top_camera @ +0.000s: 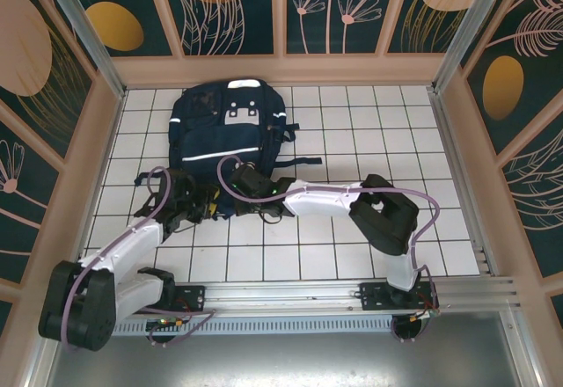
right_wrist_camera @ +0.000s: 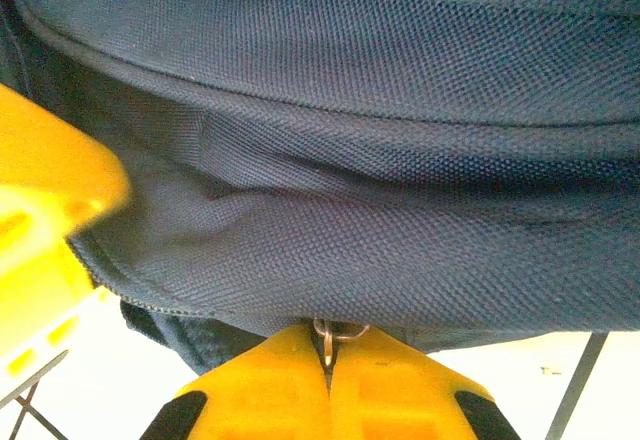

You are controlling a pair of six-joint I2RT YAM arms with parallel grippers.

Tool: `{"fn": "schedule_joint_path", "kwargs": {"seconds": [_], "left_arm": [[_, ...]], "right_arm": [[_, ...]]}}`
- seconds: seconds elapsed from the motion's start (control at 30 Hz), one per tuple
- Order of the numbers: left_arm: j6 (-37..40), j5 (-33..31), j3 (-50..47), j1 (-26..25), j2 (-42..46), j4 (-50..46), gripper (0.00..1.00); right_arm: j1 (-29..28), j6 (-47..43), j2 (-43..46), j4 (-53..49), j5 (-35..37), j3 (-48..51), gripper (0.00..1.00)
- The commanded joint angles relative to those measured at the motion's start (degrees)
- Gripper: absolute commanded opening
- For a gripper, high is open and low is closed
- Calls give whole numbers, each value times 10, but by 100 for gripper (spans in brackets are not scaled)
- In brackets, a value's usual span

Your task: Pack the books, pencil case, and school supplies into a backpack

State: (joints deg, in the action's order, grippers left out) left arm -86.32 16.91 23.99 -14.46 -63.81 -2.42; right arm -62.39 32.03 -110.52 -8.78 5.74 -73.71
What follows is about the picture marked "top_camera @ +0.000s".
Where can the navy blue backpack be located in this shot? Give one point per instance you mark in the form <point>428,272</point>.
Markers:
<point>220,140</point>

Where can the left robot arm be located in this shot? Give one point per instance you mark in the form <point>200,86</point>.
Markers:
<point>127,246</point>

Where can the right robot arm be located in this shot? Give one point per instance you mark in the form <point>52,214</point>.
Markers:
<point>316,198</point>

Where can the grey metal panel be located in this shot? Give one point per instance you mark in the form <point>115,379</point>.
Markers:
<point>281,360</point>

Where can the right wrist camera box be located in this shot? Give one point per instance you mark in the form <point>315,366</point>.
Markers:
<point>248,165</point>

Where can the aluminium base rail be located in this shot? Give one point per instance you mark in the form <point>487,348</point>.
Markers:
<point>281,294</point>

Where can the aluminium corner post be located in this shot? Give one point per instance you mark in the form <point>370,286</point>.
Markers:
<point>466,26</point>
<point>83,22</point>

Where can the aluminium side rail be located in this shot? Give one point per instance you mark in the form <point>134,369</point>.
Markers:
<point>451,149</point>

